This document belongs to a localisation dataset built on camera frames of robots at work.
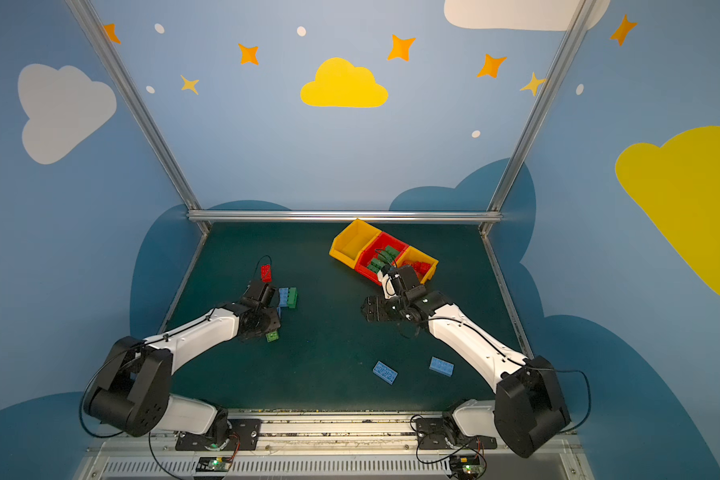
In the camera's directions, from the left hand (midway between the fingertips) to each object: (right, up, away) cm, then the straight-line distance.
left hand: (278, 322), depth 92 cm
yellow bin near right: (+44, +21, +13) cm, 51 cm away
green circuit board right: (+51, -31, -20) cm, 63 cm away
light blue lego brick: (+50, -11, -7) cm, 51 cm away
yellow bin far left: (+21, +25, +23) cm, 40 cm away
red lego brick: (-9, +14, +17) cm, 24 cm away
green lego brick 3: (+3, +7, +7) cm, 10 cm away
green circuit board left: (-10, -29, -21) cm, 37 cm away
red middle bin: (+33, +26, +19) cm, 46 cm away
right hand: (+30, +7, -8) cm, 32 cm away
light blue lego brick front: (+33, -13, -8) cm, 36 cm away
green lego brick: (+36, +21, +18) cm, 46 cm away
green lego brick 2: (+31, +17, +16) cm, 39 cm away
